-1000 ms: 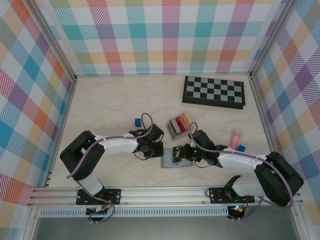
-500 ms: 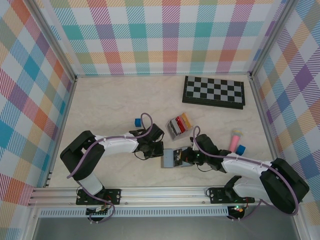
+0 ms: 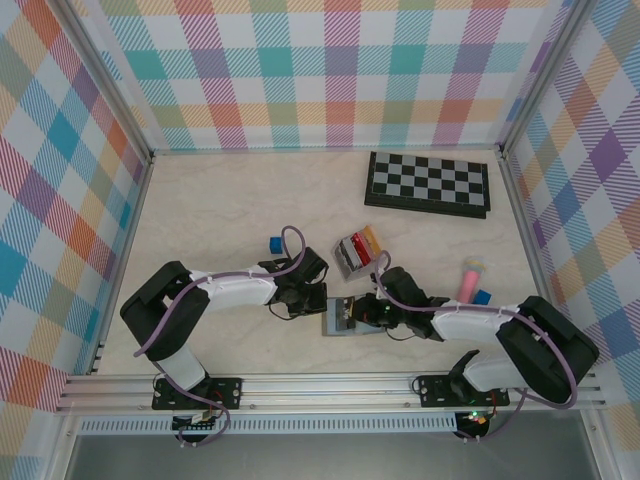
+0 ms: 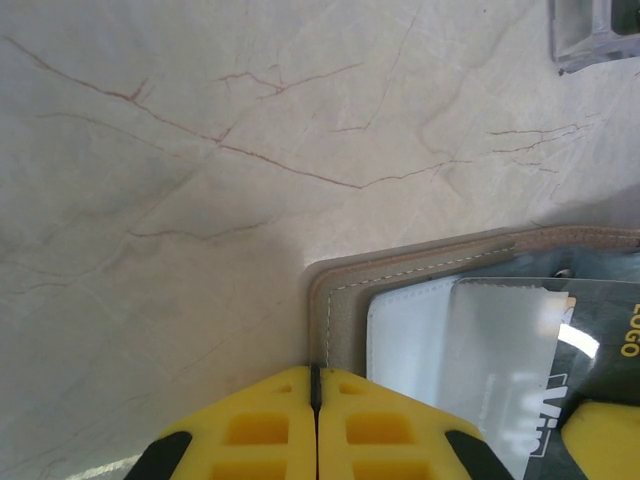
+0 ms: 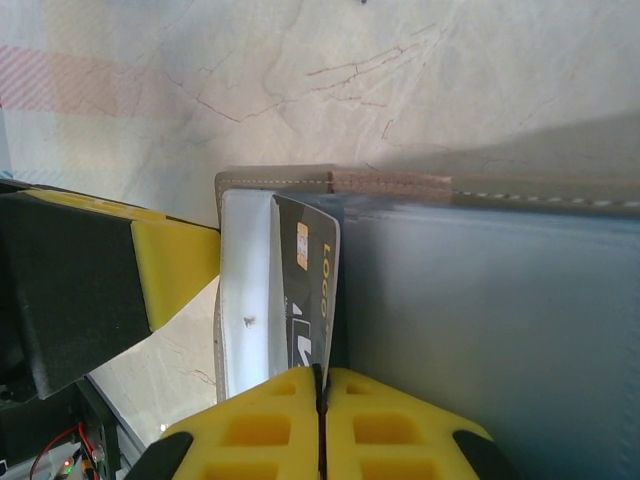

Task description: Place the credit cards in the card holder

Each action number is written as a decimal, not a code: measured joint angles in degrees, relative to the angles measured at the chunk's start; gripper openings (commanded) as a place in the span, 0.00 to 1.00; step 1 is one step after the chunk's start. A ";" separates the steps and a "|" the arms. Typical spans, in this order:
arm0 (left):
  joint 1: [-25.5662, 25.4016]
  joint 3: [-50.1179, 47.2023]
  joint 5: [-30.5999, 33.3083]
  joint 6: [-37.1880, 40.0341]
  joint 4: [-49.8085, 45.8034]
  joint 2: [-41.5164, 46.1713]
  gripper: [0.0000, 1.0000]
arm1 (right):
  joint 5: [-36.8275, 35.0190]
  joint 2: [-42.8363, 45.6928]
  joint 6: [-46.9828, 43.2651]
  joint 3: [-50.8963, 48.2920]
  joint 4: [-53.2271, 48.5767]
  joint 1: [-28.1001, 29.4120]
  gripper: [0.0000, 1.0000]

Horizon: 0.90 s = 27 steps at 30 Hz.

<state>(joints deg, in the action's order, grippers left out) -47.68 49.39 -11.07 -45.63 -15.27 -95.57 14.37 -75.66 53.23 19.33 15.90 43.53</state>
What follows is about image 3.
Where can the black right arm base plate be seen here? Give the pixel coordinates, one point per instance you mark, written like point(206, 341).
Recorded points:
point(432, 390)

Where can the black grey chessboard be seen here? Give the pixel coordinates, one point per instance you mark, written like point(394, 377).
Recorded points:
point(427, 182)

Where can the red credit card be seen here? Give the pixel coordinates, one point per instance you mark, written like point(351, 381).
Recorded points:
point(357, 250)
point(369, 250)

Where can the small controller circuit board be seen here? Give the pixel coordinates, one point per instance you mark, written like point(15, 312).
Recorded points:
point(197, 424)
point(477, 419)

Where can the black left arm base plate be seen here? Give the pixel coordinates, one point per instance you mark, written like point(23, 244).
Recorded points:
point(230, 392)

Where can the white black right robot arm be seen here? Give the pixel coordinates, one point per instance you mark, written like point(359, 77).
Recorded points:
point(465, 325)

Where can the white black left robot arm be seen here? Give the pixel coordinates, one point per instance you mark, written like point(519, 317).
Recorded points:
point(235, 292)

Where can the pink tube with coloured cap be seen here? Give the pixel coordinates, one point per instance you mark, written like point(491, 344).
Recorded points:
point(470, 285)

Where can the aluminium back rail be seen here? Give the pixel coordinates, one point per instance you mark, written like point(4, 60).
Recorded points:
point(325, 150)

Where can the aluminium frame post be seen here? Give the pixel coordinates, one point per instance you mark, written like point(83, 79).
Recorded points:
point(545, 75)
point(100, 85)

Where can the orange credit card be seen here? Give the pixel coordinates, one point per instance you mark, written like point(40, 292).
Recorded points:
point(374, 239)

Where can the grey credit card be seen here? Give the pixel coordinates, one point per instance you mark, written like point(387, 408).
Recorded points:
point(345, 255)

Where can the black credit card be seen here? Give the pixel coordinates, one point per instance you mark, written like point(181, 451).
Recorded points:
point(341, 312)

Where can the clear plastic card box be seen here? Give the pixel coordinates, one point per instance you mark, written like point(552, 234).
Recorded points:
point(350, 274)

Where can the aluminium side rail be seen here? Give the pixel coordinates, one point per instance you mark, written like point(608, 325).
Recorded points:
point(530, 250)
point(120, 270)

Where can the grey leather card holder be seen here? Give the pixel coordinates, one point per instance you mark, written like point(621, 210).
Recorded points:
point(327, 320)

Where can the blue cube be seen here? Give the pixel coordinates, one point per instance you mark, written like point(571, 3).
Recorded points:
point(274, 246)
point(483, 297)

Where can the aluminium mounting rail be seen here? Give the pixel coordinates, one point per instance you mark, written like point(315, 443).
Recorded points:
point(325, 392)

